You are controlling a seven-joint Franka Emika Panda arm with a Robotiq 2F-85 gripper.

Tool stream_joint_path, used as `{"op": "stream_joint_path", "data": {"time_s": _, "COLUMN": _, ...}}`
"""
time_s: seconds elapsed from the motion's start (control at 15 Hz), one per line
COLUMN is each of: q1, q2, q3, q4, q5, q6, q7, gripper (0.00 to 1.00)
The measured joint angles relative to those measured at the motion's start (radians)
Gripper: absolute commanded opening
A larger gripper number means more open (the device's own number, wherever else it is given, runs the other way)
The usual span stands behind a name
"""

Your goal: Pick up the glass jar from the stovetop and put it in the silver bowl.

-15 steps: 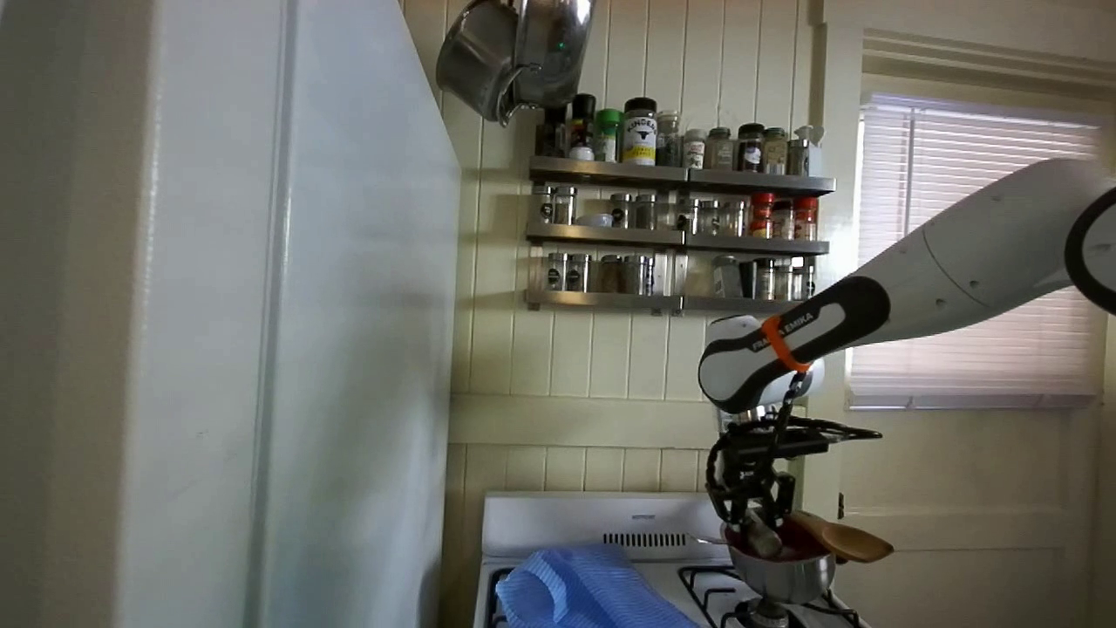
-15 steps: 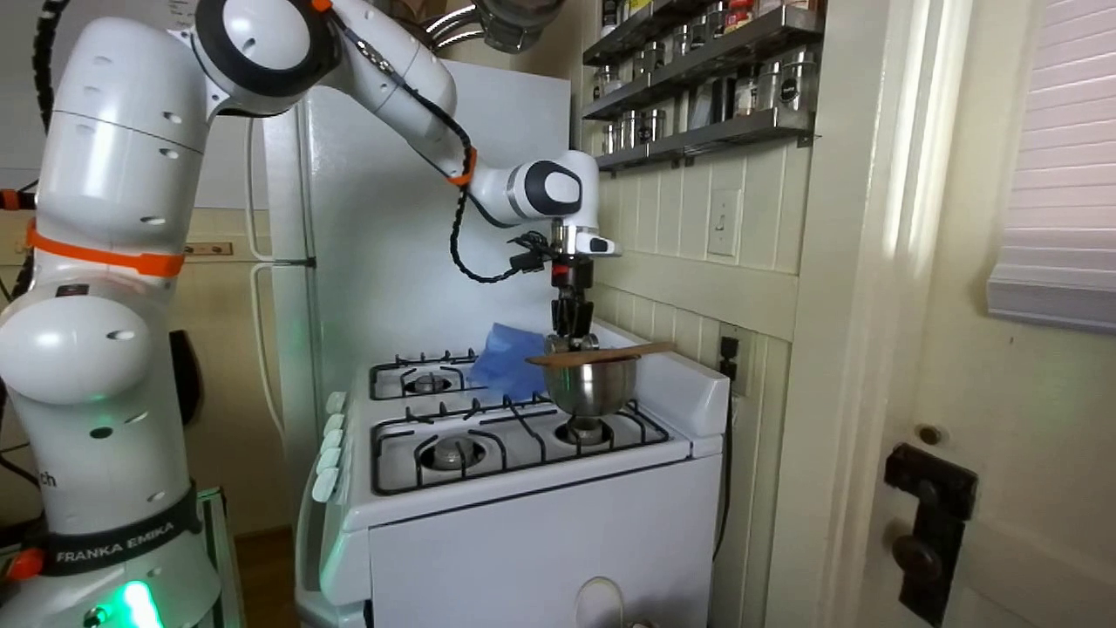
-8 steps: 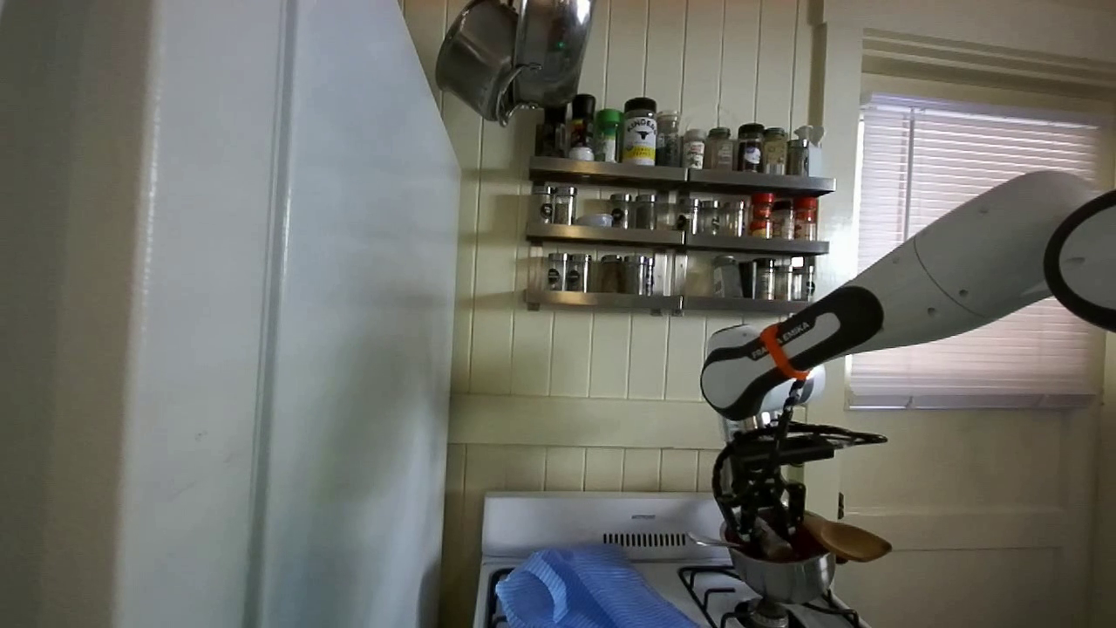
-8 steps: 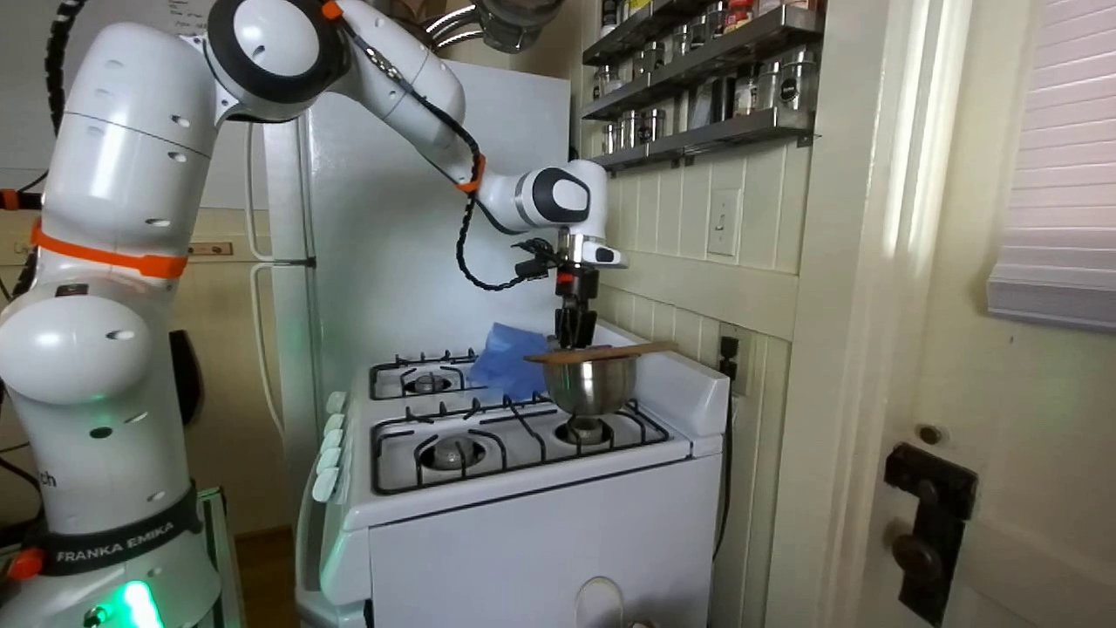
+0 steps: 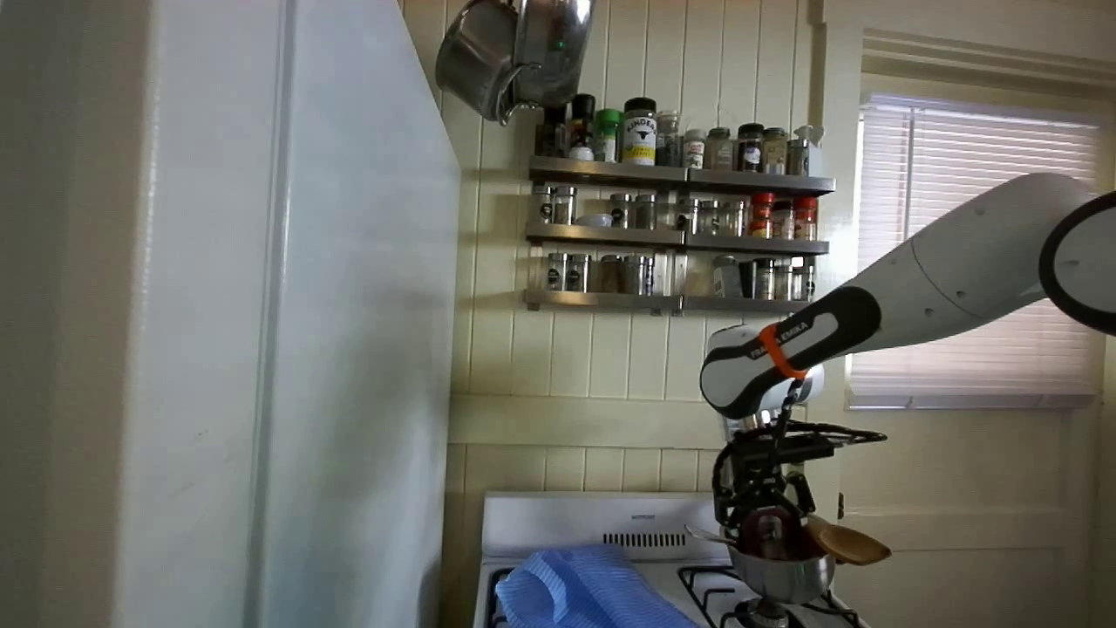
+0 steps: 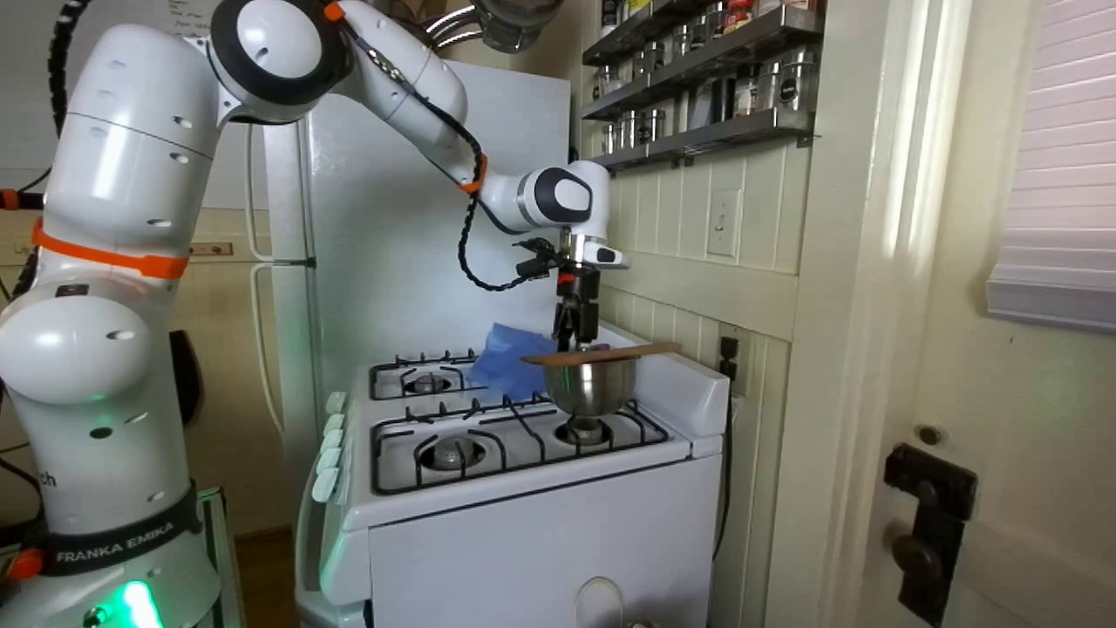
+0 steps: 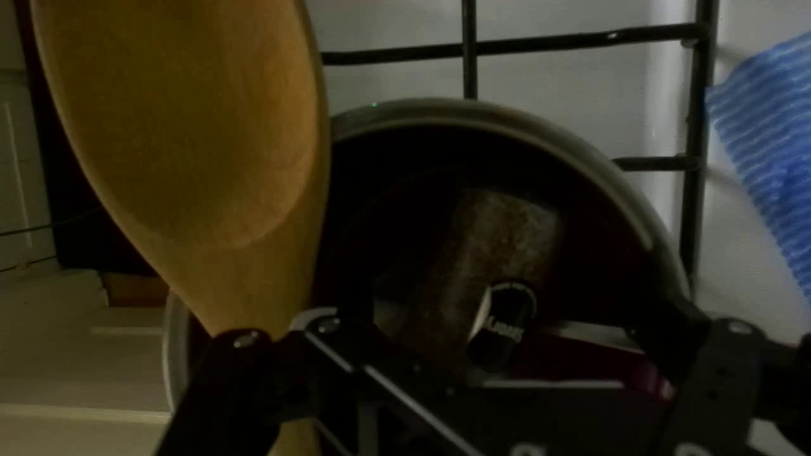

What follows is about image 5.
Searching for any blue plastic cloth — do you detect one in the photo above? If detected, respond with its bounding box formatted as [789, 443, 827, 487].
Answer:
[493, 540, 702, 628]

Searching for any wooden spoon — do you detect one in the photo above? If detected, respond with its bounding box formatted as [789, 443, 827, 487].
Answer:
[802, 512, 895, 573]

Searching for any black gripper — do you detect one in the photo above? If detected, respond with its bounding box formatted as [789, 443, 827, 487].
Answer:
[708, 419, 822, 550]

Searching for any hanging steel bowl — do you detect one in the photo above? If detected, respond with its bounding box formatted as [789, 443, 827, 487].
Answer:
[507, 0, 599, 112]

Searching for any yellow label spice jar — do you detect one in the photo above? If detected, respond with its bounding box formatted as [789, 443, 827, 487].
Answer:
[616, 93, 664, 172]

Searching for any white window blind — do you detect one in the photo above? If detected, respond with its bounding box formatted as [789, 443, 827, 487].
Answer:
[843, 91, 1108, 416]

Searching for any white gas stove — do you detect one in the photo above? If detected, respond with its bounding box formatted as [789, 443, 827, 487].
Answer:
[470, 487, 872, 628]

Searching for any metal spice rack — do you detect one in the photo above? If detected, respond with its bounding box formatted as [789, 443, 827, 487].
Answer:
[521, 154, 839, 317]

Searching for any black lid spice bottle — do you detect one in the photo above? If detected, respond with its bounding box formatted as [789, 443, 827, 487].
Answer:
[566, 91, 599, 162]

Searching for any hanging metal pot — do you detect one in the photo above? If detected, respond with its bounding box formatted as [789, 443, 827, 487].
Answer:
[432, 0, 541, 126]

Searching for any white refrigerator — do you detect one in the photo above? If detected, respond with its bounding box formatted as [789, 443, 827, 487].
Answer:
[0, 0, 465, 628]

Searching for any red spice jar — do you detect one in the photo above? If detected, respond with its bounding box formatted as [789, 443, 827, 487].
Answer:
[746, 189, 782, 243]
[792, 193, 822, 243]

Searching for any silver metal bowl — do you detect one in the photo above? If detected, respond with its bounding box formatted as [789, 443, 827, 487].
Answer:
[723, 540, 837, 611]

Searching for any green lid spice bottle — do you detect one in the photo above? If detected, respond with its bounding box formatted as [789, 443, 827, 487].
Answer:
[589, 105, 628, 166]

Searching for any small glass spice jar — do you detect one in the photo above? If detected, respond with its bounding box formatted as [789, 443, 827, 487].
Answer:
[734, 118, 771, 176]
[760, 123, 794, 176]
[677, 126, 710, 175]
[789, 123, 821, 181]
[706, 123, 738, 175]

